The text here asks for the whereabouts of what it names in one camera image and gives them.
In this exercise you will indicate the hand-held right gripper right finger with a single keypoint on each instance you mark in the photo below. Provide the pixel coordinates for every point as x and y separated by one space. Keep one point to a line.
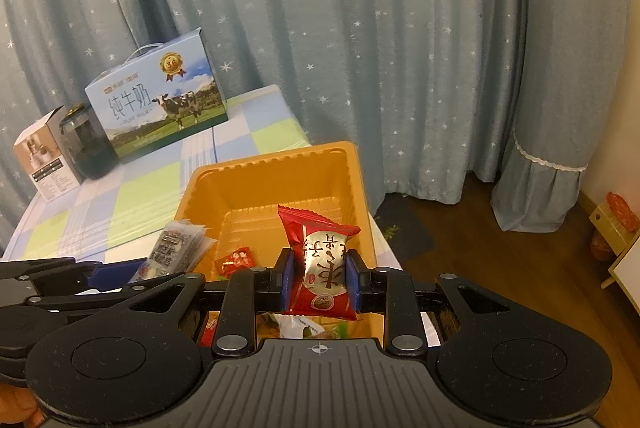
351 279

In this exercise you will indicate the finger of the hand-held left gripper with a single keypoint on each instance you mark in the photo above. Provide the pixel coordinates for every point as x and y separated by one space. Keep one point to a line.
115 274
100 297

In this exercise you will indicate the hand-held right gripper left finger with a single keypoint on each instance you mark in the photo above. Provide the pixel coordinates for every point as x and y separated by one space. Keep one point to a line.
288 276

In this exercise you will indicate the red packet with silver label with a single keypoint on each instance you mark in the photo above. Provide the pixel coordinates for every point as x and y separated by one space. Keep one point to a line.
320 258

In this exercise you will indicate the green candy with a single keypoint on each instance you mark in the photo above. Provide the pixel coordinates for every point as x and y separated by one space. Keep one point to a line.
300 325

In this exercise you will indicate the small red candy packet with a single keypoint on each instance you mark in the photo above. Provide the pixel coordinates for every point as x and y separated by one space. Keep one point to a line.
235 260

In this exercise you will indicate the clear packet of dark bars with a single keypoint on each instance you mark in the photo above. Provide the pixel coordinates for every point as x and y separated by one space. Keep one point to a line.
175 248

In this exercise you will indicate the orange plastic tray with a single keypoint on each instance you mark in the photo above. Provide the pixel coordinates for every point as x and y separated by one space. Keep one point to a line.
260 188

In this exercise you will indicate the plain red snack packet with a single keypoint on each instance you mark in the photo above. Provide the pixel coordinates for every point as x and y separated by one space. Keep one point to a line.
209 333

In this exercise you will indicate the person's left hand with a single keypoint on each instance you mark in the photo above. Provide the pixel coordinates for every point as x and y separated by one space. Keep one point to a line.
20 405

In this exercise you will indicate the dark floor mat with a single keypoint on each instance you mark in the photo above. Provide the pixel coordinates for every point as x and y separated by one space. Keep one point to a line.
405 228

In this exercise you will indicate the dark green glass jar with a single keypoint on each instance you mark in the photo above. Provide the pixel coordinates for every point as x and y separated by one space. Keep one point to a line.
85 148

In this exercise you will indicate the white product box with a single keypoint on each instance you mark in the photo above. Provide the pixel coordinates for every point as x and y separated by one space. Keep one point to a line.
45 158

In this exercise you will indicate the milk carton with cow picture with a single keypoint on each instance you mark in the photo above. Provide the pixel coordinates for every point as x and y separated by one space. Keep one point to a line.
150 108

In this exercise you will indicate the yellow white wooden cabinet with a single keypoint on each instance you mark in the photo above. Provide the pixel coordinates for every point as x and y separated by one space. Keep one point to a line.
625 258

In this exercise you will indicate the red orange bag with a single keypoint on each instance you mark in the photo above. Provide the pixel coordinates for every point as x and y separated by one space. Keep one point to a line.
624 210

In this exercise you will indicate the blue star curtain with lace trim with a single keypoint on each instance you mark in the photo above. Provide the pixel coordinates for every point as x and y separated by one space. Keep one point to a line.
560 58

